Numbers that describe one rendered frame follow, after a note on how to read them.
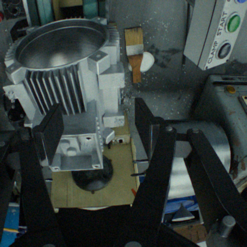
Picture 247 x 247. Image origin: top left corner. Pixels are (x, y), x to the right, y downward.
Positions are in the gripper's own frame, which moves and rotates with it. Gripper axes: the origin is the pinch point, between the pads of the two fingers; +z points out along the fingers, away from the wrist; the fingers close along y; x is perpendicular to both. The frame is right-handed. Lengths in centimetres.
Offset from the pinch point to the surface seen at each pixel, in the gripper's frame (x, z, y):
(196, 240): -493, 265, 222
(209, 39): 7.8, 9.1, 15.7
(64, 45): 7.1, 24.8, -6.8
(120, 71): 2.7, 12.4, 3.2
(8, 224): -427, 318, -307
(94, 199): -41, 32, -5
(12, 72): 4.5, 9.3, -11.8
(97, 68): 3.8, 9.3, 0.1
